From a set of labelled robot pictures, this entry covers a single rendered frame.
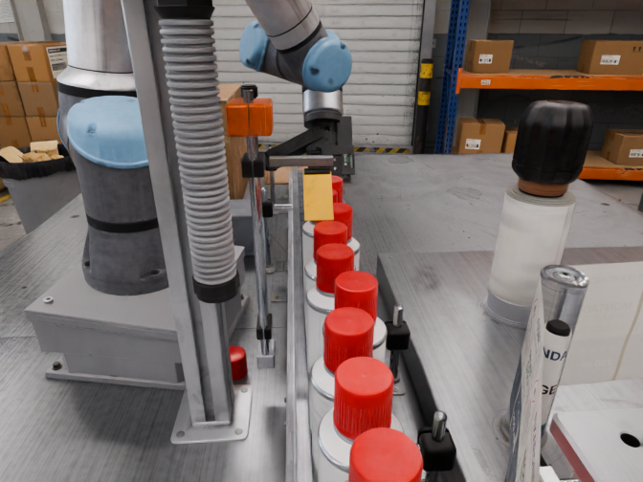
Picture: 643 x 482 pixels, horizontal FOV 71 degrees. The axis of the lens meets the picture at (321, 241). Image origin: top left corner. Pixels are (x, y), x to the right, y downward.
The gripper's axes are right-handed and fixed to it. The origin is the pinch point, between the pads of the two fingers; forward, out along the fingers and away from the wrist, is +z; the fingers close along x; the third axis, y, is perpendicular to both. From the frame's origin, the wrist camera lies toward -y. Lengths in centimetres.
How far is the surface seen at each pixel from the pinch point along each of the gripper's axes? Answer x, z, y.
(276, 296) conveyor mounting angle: -1.4, 12.3, -7.2
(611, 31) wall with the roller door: 301, -207, 290
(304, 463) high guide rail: -46, 23, -3
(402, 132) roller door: 366, -135, 108
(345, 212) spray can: -34.4, 2.5, 1.8
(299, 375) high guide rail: -37.3, 18.2, -3.5
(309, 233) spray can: -28.2, 4.0, -1.9
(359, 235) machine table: 20.8, 0.1, 10.9
